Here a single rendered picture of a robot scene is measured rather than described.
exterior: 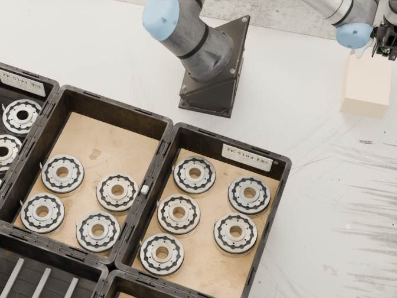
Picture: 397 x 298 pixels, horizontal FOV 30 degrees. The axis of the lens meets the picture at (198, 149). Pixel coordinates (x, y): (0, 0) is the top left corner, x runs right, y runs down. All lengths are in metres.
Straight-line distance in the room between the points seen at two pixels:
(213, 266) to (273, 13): 1.69
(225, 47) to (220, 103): 0.17
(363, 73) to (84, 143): 0.80
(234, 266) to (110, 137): 0.46
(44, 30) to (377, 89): 0.98
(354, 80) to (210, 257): 0.69
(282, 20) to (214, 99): 1.24
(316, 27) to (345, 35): 1.53
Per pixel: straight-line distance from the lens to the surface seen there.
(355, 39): 1.70
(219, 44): 1.95
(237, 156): 1.81
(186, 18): 1.89
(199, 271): 1.74
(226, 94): 1.99
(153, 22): 1.88
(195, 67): 1.95
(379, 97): 2.11
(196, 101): 2.05
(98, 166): 1.86
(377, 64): 2.17
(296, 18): 3.23
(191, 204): 1.77
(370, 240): 1.98
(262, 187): 1.80
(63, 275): 1.75
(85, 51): 2.21
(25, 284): 1.76
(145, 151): 1.87
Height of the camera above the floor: 2.47
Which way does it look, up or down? 61 degrees down
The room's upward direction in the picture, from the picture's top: 5 degrees clockwise
